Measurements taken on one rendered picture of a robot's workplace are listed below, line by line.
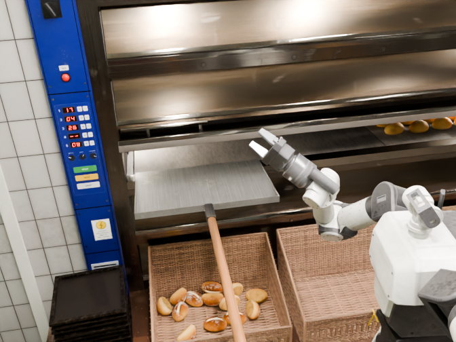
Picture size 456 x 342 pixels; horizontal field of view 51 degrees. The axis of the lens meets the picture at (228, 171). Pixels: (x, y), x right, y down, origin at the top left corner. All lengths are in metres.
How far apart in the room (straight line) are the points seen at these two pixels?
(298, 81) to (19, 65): 1.06
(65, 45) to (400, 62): 1.33
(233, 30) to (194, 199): 0.66
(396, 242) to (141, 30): 1.14
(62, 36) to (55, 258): 0.99
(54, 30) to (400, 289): 1.38
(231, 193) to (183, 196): 0.19
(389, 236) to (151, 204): 0.92
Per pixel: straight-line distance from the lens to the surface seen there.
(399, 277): 1.30
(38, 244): 2.26
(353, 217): 1.64
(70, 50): 1.83
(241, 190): 1.91
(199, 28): 1.84
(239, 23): 1.86
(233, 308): 1.36
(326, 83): 2.02
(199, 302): 2.23
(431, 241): 1.34
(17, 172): 2.08
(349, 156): 2.21
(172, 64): 1.86
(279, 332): 1.99
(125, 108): 1.91
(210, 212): 1.73
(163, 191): 1.95
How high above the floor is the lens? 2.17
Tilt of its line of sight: 29 degrees down
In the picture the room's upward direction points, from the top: 3 degrees counter-clockwise
